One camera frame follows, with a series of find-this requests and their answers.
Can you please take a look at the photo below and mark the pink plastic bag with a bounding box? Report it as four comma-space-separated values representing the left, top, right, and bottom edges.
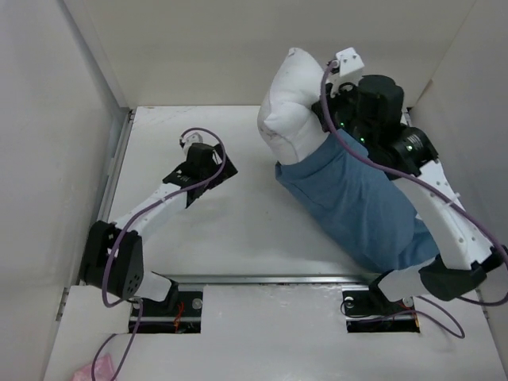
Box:
71, 355, 115, 381

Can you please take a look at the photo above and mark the white pillow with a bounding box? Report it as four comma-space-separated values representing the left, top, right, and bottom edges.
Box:
257, 48, 328, 165

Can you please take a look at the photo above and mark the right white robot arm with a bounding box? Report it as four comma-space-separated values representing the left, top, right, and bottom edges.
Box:
312, 69, 507, 313

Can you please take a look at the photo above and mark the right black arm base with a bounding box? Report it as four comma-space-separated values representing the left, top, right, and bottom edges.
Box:
340, 288, 420, 333

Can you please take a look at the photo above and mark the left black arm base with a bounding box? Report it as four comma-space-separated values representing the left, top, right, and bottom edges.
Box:
128, 286, 203, 334

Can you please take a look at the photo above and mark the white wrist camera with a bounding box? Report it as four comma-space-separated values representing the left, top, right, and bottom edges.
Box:
179, 132, 203, 156
329, 47, 364, 86

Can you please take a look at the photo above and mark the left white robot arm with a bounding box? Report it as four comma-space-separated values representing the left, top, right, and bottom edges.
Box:
79, 142, 237, 315

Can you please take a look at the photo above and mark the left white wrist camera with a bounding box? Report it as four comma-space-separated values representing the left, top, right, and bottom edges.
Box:
179, 132, 203, 156

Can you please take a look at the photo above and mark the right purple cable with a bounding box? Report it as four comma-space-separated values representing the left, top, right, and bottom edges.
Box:
319, 63, 508, 339

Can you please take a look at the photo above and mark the blue pillowcase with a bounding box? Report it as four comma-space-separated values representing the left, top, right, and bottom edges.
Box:
275, 136, 439, 273

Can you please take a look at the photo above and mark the aluminium rail frame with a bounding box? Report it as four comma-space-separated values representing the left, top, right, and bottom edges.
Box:
55, 106, 489, 321

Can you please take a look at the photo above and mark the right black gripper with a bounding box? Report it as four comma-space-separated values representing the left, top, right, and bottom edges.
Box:
312, 76, 377, 149

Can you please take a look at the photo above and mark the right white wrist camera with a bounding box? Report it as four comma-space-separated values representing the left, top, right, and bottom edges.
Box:
329, 47, 364, 86

